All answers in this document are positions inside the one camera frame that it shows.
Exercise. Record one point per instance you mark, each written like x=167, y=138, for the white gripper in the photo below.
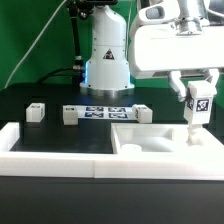
x=157, y=48

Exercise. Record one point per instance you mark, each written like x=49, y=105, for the white square tabletop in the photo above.
x=136, y=139

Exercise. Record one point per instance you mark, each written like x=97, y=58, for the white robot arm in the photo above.
x=108, y=68

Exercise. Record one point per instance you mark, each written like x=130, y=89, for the fiducial tag sheet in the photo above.
x=103, y=112

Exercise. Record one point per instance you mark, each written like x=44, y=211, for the white U-shaped fence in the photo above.
x=188, y=165

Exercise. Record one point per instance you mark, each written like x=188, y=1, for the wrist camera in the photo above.
x=156, y=12

